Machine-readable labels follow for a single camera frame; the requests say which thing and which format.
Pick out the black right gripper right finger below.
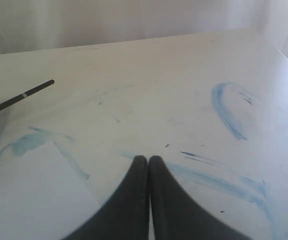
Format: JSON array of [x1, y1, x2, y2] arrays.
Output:
[[148, 155, 250, 240]]

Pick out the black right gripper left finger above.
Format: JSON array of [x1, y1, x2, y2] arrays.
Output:
[[65, 155, 150, 240]]

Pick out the black paintbrush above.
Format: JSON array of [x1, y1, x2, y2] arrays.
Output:
[[0, 79, 55, 111]]

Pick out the white paper sheet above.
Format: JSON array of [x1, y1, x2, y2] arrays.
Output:
[[0, 142, 100, 240]]

